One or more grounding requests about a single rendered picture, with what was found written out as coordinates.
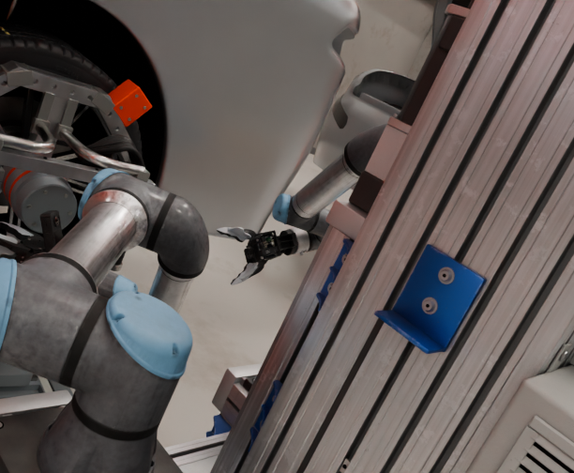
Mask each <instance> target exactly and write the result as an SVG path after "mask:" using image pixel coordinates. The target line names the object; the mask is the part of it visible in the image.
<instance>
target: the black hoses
mask: <svg viewBox="0 0 574 473"><path fill-rule="evenodd" d="M56 144H57V145H62V146H67V147H68V145H67V144H66V143H65V142H64V141H63V140H58V139H57V141H56ZM86 147H88V148H89V149H91V150H93V151H94V152H96V153H98V154H100V155H104V154H112V153H118V152H123V151H128V155H129V158H130V161H131V162H130V161H127V162H128V163H132V164H136V165H140V166H143V167H144V168H145V165H144V160H143V157H142V155H141V154H140V152H139V151H138V150H137V149H136V146H135V144H134V143H133V142H132V141H131V140H130V139H129V137H127V136H123V135H121V134H113V135H110V136H107V137H105V138H102V139H100V140H98V141H96V142H95V143H93V144H91V145H87V146H86ZM75 155H76V156H77V157H78V158H79V160H80V161H81V162H83V163H88V164H93V163H91V162H89V161H88V160H85V159H84V158H83V157H81V156H80V155H79V154H77V153H76V152H75Z"/></svg>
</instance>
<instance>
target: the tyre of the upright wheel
mask: <svg viewBox="0 0 574 473"><path fill-rule="evenodd" d="M11 60H13V61H16V62H19V63H24V64H25V65H28V66H31V67H34V68H37V69H42V70H46V71H49V72H51V73H54V74H57V75H60V76H64V77H67V78H70V79H72V80H75V81H78V82H82V83H85V84H91V85H93V86H95V87H99V88H101V89H102V90H103V91H105V92H106V93H107V94H109V93H110V92H112V91H113V90H114V89H116V87H117V86H118V85H117V84H116V83H115V82H114V81H113V80H112V79H111V78H110V77H109V76H108V75H107V74H106V73H105V72H104V71H103V70H102V69H100V68H99V67H98V66H97V65H95V64H94V63H93V62H92V61H90V60H89V59H88V58H87V57H85V56H84V55H83V54H81V53H80V52H79V51H77V50H76V49H75V48H74V47H72V46H71V45H70V44H68V43H67V42H65V41H64V40H62V39H61V38H59V37H57V36H55V35H52V34H51V33H49V32H47V31H44V30H41V29H39V28H36V27H32V26H31V25H27V24H25V25H23V24H22V23H14V22H10V21H5V22H3V21H0V65H2V64H6V63H7V62H9V61H11ZM125 128H126V130H127V132H128V135H129V138H130V140H131V141H132V142H133V143H134V144H135V146H136V149H137V150H138V151H139V152H140V154H141V155H143V151H142V140H141V133H140V130H139V125H138V122H137V120H135V121H134V122H133V123H131V124H130V125H129V126H127V127H125Z"/></svg>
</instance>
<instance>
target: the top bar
mask: <svg viewBox="0 0 574 473"><path fill-rule="evenodd" d="M0 165H4V166H8V167H13V168H18V169H23V170H27V171H32V172H37V173H43V174H47V175H56V176H61V177H65V178H70V179H75V180H80V181H84V182H89V183H91V181H92V178H93V177H94V176H95V175H96V174H97V173H98V172H100V171H101V170H103V169H99V168H95V167H91V166H86V165H82V164H78V163H73V162H69V161H64V160H57V159H53V158H48V157H43V156H40V155H35V154H31V153H26V152H22V151H18V150H13V149H9V148H4V147H2V149H1V151H0Z"/></svg>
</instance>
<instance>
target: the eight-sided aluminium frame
mask: <svg viewBox="0 0 574 473"><path fill-rule="evenodd" d="M19 86H23V87H26V88H30V89H33V90H37V91H39V92H43V93H44V92H49V93H52V94H55V96H56V97H59V98H62V99H74V100H77V101H79V103H81V104H84V105H88V106H91V107H94V109H95V111H96V113H97V115H98V118H99V120H100V122H101V124H102V126H103V127H104V129H105V130H106V132H107V134H108V136H110V135H113V134H121V135H123V136H127V137H129V135H128V132H127V130H126V128H125V126H124V124H123V122H122V120H121V119H120V117H119V115H118V114H117V113H116V111H115V110H114V109H113V107H114V106H115V104H113V101H112V99H111V97H110V96H109V95H108V94H107V93H106V92H105V91H103V90H102V89H101V88H99V87H95V86H93V85H91V84H85V83H82V82H78V81H75V80H72V79H70V78H67V77H64V76H60V75H57V74H54V73H51V72H49V71H46V70H42V69H37V68H34V67H31V66H28V65H25V64H24V63H19V62H16V61H13V60H11V61H9V62H7V63H6V64H2V65H0V96H2V95H4V94H6V93H7V92H9V91H11V90H13V89H15V88H17V87H19ZM52 87H53V88H52ZM129 139H130V138H129ZM117 155H118V157H119V159H120V161H123V162H127V161H130V158H129V155H128V151H123V152H118V153H117ZM130 162H131V161H130ZM16 256H17V254H13V255H7V254H1V255H0V258H7V259H9V260H10V259H15V257H16Z"/></svg>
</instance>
